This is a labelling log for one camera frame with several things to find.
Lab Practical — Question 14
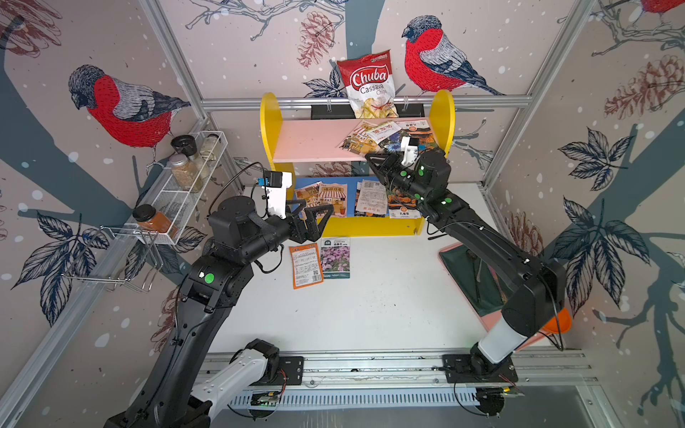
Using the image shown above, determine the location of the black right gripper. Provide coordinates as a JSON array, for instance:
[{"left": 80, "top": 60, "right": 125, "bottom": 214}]
[{"left": 364, "top": 152, "right": 431, "bottom": 207}]

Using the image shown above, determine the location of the market stall seed bag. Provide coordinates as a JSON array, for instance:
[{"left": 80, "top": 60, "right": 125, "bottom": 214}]
[{"left": 340, "top": 121, "right": 381, "bottom": 156}]

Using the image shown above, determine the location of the purple flower seed bag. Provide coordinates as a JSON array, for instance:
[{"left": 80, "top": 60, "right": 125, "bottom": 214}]
[{"left": 320, "top": 237, "right": 351, "bottom": 279}]

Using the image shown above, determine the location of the orange white seed bag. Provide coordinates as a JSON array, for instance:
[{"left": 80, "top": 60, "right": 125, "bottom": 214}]
[{"left": 289, "top": 244, "right": 324, "bottom": 290}]

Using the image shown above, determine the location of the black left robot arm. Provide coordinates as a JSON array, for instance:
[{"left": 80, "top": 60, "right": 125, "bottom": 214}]
[{"left": 105, "top": 195, "right": 334, "bottom": 427}]

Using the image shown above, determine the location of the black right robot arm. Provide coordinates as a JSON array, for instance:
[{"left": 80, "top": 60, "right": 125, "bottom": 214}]
[{"left": 365, "top": 150, "right": 567, "bottom": 378}]

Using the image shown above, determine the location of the market stall bag lower left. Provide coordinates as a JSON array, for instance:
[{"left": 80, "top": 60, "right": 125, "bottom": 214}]
[{"left": 294, "top": 182, "right": 322, "bottom": 208}]

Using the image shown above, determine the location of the blue flower seed bag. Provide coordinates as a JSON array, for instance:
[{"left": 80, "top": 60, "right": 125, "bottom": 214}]
[{"left": 367, "top": 121, "right": 409, "bottom": 153}]

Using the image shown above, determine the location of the white text seed bag lower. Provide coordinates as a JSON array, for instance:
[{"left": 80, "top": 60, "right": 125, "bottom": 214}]
[{"left": 354, "top": 179, "right": 388, "bottom": 218}]

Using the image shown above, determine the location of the orange flower seed bag lower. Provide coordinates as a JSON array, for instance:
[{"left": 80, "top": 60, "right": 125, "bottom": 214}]
[{"left": 388, "top": 192, "right": 422, "bottom": 219}]

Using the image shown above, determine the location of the orange flower seed bag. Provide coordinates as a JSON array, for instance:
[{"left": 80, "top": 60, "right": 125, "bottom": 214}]
[
  {"left": 388, "top": 192, "right": 422, "bottom": 219},
  {"left": 398, "top": 119, "right": 439, "bottom": 153}
]

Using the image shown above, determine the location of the orange flower seed bag top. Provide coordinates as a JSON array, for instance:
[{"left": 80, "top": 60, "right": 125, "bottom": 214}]
[{"left": 398, "top": 119, "right": 439, "bottom": 153}]

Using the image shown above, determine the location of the yellow two-tier shelf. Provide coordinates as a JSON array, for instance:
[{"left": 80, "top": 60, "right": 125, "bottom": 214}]
[{"left": 260, "top": 90, "right": 456, "bottom": 237}]

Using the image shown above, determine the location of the red Chuba chips bag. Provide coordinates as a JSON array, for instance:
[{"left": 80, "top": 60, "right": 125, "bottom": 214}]
[{"left": 336, "top": 50, "right": 398, "bottom": 119}]

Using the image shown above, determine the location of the clear spice jar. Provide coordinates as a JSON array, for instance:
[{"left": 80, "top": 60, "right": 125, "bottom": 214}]
[{"left": 200, "top": 133, "right": 221, "bottom": 162}]

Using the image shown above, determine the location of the silver lid spice jar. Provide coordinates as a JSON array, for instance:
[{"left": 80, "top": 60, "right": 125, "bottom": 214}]
[{"left": 169, "top": 153, "right": 203, "bottom": 194}]

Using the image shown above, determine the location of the black lid spice jar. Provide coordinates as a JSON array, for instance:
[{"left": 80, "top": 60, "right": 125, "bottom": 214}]
[{"left": 171, "top": 135, "right": 210, "bottom": 179}]

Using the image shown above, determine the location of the orange sauce jar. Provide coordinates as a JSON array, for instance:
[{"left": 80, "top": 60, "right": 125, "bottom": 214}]
[{"left": 132, "top": 204, "right": 178, "bottom": 238}]

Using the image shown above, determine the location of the pink tray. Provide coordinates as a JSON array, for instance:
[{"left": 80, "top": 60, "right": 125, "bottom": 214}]
[{"left": 437, "top": 241, "right": 536, "bottom": 337}]

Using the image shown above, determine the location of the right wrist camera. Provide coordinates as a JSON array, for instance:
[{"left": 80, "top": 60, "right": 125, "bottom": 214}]
[{"left": 401, "top": 136, "right": 420, "bottom": 168}]

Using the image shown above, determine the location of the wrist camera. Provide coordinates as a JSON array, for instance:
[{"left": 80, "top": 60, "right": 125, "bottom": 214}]
[
  {"left": 401, "top": 136, "right": 420, "bottom": 168},
  {"left": 258, "top": 169, "right": 293, "bottom": 219}
]

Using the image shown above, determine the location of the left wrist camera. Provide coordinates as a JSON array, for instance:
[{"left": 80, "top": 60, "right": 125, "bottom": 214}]
[{"left": 258, "top": 169, "right": 293, "bottom": 219}]

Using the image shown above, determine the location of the black wall bracket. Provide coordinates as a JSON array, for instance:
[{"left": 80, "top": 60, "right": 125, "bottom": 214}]
[{"left": 310, "top": 103, "right": 426, "bottom": 119}]

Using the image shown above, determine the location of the white wire spice rack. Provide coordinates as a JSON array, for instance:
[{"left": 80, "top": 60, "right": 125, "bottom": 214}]
[{"left": 141, "top": 130, "right": 227, "bottom": 249}]

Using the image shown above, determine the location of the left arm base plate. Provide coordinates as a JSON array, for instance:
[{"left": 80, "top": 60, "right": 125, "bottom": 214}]
[{"left": 254, "top": 356, "right": 304, "bottom": 386}]

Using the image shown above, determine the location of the chrome wire hook rack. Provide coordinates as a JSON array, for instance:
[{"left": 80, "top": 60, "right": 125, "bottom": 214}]
[{"left": 61, "top": 224, "right": 164, "bottom": 294}]

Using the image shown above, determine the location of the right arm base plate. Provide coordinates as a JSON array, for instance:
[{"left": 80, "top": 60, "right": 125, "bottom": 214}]
[{"left": 442, "top": 354, "right": 518, "bottom": 383}]

